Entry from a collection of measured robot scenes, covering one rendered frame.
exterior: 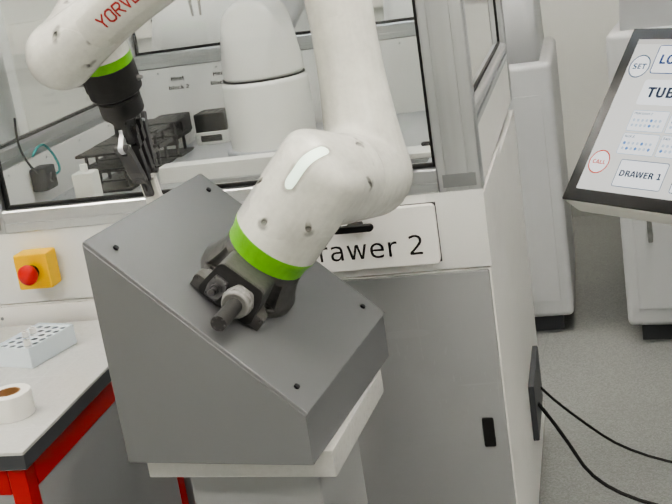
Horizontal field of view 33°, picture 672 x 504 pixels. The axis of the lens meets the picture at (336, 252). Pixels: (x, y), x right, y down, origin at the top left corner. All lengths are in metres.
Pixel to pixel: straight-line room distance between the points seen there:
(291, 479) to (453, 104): 0.75
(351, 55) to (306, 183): 0.25
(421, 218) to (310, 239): 0.55
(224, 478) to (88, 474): 0.37
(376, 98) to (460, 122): 0.39
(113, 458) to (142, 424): 0.47
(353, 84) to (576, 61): 3.60
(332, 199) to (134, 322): 0.31
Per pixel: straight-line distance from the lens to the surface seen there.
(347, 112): 1.67
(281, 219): 1.53
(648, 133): 1.82
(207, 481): 1.69
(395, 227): 2.08
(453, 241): 2.09
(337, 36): 1.68
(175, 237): 1.65
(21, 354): 2.11
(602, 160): 1.85
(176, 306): 1.52
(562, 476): 3.05
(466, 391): 2.19
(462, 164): 2.05
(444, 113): 2.04
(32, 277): 2.27
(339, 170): 1.51
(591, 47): 5.22
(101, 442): 2.03
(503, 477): 2.27
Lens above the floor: 1.43
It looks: 16 degrees down
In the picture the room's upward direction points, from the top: 9 degrees counter-clockwise
